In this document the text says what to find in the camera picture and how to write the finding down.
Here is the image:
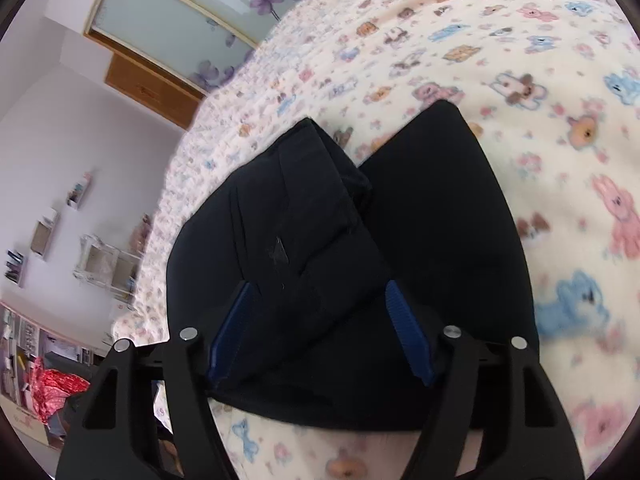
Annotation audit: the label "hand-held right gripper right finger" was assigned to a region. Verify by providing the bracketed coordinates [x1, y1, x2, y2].
[385, 280, 586, 480]

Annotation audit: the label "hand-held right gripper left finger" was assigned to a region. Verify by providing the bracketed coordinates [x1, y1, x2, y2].
[55, 280, 253, 480]

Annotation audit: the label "black pants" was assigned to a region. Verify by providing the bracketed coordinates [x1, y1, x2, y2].
[167, 100, 541, 433]

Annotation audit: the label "brown plush toy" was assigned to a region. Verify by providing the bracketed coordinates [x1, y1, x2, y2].
[131, 214, 154, 253]

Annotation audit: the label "red crumpled foil bag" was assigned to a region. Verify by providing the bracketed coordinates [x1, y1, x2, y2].
[27, 357, 92, 427]

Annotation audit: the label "cluttered desk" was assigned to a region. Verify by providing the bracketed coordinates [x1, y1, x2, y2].
[0, 300, 98, 413]

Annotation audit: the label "animal print fleece blanket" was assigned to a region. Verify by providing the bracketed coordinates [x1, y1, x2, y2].
[110, 0, 640, 480]

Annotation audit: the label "brown wooden door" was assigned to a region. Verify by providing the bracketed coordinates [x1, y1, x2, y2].
[104, 54, 203, 130]

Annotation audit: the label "floral glass sliding wardrobe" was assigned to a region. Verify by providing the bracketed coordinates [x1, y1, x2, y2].
[82, 0, 361, 97]

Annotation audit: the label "white wire rack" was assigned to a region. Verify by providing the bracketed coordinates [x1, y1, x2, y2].
[74, 234, 140, 306]

